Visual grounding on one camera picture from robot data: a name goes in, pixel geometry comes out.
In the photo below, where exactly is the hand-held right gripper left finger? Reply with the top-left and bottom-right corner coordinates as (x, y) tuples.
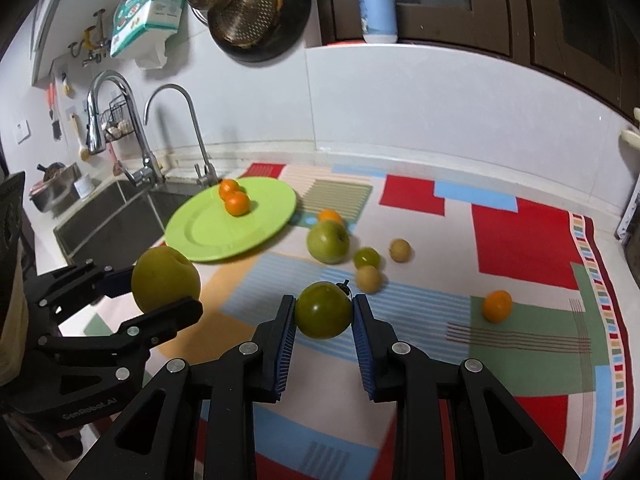
(67, 294), (299, 480)

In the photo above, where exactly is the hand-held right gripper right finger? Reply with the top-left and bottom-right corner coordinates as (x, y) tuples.
(351, 294), (568, 480)

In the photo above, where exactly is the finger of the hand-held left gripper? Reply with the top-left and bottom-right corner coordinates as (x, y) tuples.
(36, 296), (204, 382)
(22, 259), (136, 314)

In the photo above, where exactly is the large yellow-green apple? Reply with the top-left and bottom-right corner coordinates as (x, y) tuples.
(131, 246), (202, 315)

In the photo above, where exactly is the green tomato with stem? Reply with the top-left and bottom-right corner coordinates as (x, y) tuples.
(294, 281), (353, 340)

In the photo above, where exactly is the small green tomato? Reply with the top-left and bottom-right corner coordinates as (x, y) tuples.
(354, 247), (382, 270)

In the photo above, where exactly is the green plate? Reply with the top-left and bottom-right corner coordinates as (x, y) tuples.
(165, 176), (298, 264)

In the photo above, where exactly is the large pale green apple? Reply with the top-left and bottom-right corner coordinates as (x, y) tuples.
(306, 220), (351, 265)

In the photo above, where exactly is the steel sink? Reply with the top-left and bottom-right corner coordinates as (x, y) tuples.
(52, 177), (201, 273)

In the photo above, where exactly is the steel pot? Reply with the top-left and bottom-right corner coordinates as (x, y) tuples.
(30, 162), (83, 213)

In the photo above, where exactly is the chrome pull-down faucet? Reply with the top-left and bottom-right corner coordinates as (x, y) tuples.
(86, 70), (168, 188)

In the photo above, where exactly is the wooden dish brush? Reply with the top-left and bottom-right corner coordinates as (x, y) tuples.
(70, 110), (92, 162)

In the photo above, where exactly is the chrome gooseneck faucet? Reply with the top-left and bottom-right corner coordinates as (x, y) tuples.
(144, 84), (219, 187)

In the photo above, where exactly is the colourful patterned mat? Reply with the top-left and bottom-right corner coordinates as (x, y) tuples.
(82, 162), (632, 480)

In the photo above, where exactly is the white plastic bag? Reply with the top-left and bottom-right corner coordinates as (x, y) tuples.
(134, 30), (181, 70)

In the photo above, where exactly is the green and white tissue box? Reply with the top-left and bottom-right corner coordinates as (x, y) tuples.
(109, 0), (191, 58)

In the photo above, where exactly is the bronze perforated colander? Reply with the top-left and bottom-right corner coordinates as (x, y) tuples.
(210, 0), (281, 48)

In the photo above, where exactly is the black frying pan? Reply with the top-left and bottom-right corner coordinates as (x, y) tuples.
(207, 0), (312, 63)

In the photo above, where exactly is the white and blue pump bottle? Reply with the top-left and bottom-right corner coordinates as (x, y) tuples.
(356, 0), (399, 45)

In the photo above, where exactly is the dark wooden cabinet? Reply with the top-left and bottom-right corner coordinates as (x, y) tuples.
(312, 0), (640, 126)

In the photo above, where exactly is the black wire basket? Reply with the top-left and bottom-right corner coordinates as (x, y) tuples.
(102, 96), (138, 141)

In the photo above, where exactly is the wall hook rack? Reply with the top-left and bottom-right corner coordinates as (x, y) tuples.
(67, 10), (113, 66)

